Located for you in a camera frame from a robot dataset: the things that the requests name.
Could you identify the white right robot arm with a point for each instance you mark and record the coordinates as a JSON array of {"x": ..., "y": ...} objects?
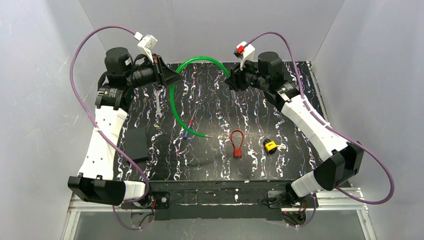
[{"x": 341, "y": 158}]

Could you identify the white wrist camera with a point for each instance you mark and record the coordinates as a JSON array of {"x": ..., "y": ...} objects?
[
  {"x": 245, "y": 52},
  {"x": 146, "y": 43}
]

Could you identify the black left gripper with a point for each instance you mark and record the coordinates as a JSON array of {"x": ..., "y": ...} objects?
[{"x": 158, "y": 73}]

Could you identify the yellow padlock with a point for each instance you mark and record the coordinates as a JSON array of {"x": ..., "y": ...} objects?
[{"x": 270, "y": 146}]

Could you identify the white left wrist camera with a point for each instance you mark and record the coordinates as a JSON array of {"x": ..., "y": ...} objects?
[{"x": 146, "y": 43}]

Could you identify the silver wrench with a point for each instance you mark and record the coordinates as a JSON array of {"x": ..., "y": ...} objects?
[{"x": 157, "y": 95}]

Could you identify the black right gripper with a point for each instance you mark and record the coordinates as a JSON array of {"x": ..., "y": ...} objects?
[{"x": 241, "y": 76}]

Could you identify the aluminium frame rail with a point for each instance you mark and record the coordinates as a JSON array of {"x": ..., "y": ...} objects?
[{"x": 94, "y": 182}]

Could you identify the black flat box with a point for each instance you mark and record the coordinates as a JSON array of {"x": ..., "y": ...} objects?
[{"x": 136, "y": 144}]

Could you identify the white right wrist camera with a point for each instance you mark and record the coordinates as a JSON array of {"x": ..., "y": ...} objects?
[{"x": 245, "y": 52}]

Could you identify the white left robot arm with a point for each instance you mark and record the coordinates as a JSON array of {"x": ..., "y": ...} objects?
[{"x": 115, "y": 84}]

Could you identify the green cable lock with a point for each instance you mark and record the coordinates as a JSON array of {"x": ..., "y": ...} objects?
[{"x": 172, "y": 90}]

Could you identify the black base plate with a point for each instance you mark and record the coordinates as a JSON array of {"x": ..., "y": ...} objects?
[{"x": 257, "y": 199}]

